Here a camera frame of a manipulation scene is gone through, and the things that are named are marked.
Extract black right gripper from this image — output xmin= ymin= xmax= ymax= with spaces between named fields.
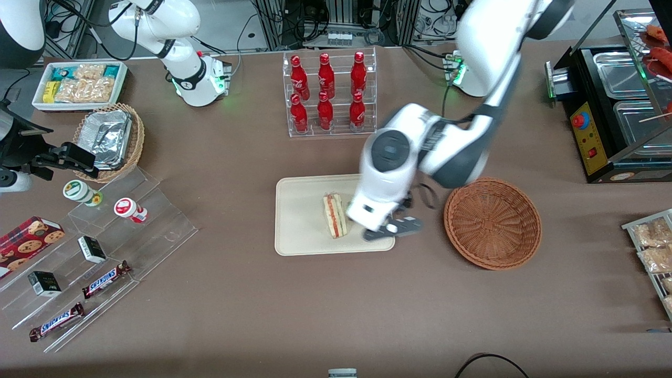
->
xmin=20 ymin=141 xmax=100 ymax=181

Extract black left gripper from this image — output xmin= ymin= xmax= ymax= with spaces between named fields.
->
xmin=399 ymin=190 xmax=417 ymax=222

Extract triangle sandwich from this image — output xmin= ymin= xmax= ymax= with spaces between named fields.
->
xmin=322 ymin=193 xmax=349 ymax=240

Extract light wicker basket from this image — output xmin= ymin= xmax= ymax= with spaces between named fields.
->
xmin=72 ymin=102 xmax=145 ymax=184

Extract round brown wicker basket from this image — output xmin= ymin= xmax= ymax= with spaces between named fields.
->
xmin=444 ymin=177 xmax=542 ymax=271

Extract cream rectangular serving tray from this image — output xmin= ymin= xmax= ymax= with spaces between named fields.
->
xmin=275 ymin=173 xmax=396 ymax=257

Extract tray of packaged pastries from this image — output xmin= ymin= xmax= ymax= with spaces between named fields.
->
xmin=621 ymin=209 xmax=672 ymax=322

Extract green lidded yogurt cup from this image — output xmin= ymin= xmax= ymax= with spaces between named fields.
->
xmin=62 ymin=180 xmax=103 ymax=207

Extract stacked aluminium foil trays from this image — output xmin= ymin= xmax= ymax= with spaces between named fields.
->
xmin=80 ymin=110 xmax=133 ymax=171

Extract red lidded yogurt cup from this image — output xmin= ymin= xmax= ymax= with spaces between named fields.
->
xmin=113 ymin=197 xmax=149 ymax=224

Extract clear bag of crackers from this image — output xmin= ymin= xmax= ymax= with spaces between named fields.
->
xmin=54 ymin=78 xmax=116 ymax=104
xmin=73 ymin=64 xmax=107 ymax=81

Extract small black carton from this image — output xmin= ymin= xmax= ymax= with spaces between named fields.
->
xmin=77 ymin=236 xmax=108 ymax=264
xmin=27 ymin=271 xmax=62 ymax=298

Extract white rectangular snack bin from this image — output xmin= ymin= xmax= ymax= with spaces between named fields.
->
xmin=31 ymin=60 xmax=130 ymax=114

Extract red cookie box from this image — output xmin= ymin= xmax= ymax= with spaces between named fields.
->
xmin=0 ymin=216 xmax=66 ymax=280

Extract clear acrylic stepped shelf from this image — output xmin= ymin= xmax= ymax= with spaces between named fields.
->
xmin=0 ymin=165 xmax=200 ymax=354

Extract red cola bottle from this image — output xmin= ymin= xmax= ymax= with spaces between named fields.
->
xmin=349 ymin=92 xmax=366 ymax=132
xmin=350 ymin=51 xmax=368 ymax=98
xmin=318 ymin=52 xmax=336 ymax=100
xmin=290 ymin=93 xmax=309 ymax=134
xmin=317 ymin=91 xmax=334 ymax=131
xmin=290 ymin=55 xmax=311 ymax=101

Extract clear acrylic bottle rack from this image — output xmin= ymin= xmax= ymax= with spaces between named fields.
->
xmin=282 ymin=46 xmax=378 ymax=139

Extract snickers chocolate bar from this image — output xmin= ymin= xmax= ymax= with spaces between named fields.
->
xmin=28 ymin=302 xmax=85 ymax=343
xmin=81 ymin=260 xmax=132 ymax=300

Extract black hot food display case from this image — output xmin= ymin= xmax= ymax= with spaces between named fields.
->
xmin=544 ymin=8 xmax=672 ymax=184

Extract steel food pan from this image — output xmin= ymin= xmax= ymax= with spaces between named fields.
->
xmin=592 ymin=51 xmax=653 ymax=100
xmin=613 ymin=100 xmax=672 ymax=160

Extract red sausage on stick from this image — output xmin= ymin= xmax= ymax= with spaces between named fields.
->
xmin=645 ymin=24 xmax=672 ymax=80

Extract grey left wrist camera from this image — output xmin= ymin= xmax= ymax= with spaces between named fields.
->
xmin=362 ymin=216 xmax=424 ymax=243

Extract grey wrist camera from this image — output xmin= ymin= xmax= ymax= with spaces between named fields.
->
xmin=0 ymin=169 xmax=34 ymax=194
xmin=362 ymin=216 xmax=424 ymax=243

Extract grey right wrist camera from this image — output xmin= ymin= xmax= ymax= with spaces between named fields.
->
xmin=0 ymin=169 xmax=34 ymax=194

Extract black cable loop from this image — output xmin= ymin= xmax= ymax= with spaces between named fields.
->
xmin=454 ymin=353 xmax=531 ymax=378

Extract aluminium frame rack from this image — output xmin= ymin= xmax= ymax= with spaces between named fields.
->
xmin=251 ymin=0 xmax=422 ymax=50

